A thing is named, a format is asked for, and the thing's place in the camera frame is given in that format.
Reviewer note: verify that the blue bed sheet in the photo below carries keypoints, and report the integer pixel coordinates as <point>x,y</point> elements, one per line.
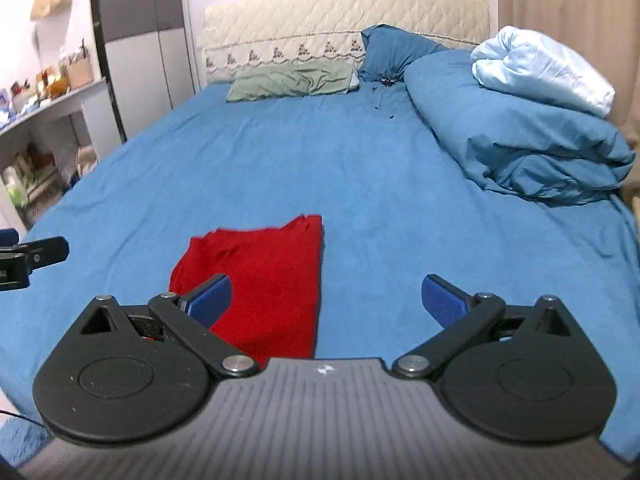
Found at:
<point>400,210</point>

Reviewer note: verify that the red knit sweater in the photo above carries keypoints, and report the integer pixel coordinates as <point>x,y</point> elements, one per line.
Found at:
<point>270,285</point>

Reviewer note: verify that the blue duvet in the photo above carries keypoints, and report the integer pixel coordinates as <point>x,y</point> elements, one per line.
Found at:
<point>525,135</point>

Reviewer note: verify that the green pillow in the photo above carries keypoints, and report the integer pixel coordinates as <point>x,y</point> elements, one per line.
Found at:
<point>280,80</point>

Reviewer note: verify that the wicker basket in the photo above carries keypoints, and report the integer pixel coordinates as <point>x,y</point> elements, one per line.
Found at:
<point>80,74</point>

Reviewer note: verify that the white and grey wardrobe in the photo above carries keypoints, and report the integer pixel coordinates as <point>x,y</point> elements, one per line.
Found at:
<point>150,60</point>

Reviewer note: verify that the light blue blanket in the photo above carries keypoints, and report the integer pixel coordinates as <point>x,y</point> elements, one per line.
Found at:
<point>540,65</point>

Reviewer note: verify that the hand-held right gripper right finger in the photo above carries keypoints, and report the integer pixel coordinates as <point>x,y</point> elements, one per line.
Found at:
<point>442,301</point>

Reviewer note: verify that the black pole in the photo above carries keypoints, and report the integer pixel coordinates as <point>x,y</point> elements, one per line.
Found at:
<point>98,25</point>

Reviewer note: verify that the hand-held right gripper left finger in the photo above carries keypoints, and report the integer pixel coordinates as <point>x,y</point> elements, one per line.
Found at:
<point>210,301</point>

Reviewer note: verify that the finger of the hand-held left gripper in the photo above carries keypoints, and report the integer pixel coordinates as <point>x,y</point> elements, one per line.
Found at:
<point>47,251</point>

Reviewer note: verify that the cream quilted headboard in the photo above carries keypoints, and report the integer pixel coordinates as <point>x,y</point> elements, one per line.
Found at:
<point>300,25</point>

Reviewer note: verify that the white shelf desk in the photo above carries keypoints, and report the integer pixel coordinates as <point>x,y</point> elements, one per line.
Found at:
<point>95,105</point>

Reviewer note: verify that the blue pillow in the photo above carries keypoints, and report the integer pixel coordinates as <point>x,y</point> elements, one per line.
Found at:
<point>395,50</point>

